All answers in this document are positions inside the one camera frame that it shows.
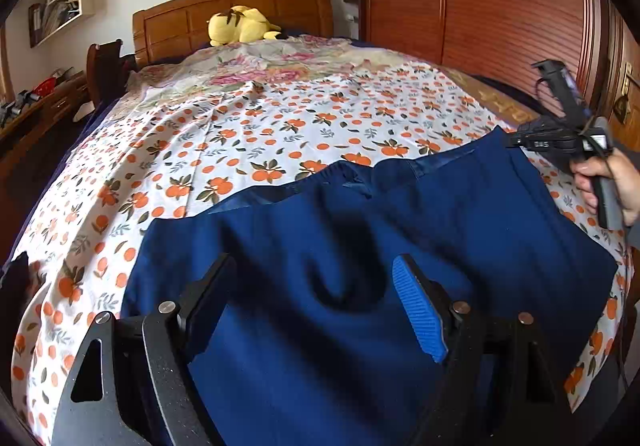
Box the black cloth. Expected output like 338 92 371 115
0 251 32 377

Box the floral quilt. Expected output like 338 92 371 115
125 33 401 98

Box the wooden chair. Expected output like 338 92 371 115
86 40 126 108

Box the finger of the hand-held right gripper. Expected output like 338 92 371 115
505 121 576 153

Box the orange fruit print bed sheet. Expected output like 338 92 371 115
10 60 634 446

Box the blue suit jacket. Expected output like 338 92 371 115
120 125 619 446

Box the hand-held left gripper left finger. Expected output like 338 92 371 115
50 253 239 446

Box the wooden desk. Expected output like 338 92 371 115
0 71 92 188

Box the person's right hand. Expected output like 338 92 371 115
572 148 640 228

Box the wooden headboard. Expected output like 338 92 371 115
132 0 335 70

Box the yellow plush toy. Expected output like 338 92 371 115
207 5 282 48

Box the wooden slatted wardrobe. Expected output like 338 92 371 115
362 0 609 118

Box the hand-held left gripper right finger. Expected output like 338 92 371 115
392 253 574 446

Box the brass door handle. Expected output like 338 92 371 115
613 60 637 125

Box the white wall shelf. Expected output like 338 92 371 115
27 0 96 49

